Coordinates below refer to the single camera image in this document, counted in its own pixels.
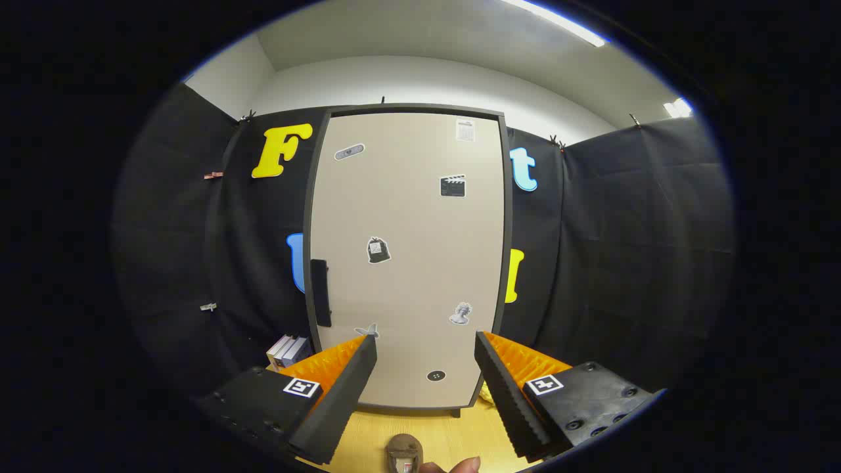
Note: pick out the black backdrop cloth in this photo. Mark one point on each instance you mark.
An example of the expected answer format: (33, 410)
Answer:
(624, 263)

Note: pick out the white striped book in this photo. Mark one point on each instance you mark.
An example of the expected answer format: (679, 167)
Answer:
(277, 351)

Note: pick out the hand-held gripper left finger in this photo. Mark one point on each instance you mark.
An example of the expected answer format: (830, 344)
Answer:
(348, 387)

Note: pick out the brown fuzzy shoe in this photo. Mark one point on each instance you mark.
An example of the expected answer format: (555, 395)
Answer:
(403, 450)

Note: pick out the small ceiling light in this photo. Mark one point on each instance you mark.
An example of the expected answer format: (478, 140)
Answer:
(679, 108)

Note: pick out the grey shoe cabinet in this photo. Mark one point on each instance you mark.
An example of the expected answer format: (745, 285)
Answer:
(420, 108)

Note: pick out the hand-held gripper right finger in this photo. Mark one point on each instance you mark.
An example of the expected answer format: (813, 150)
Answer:
(506, 394)

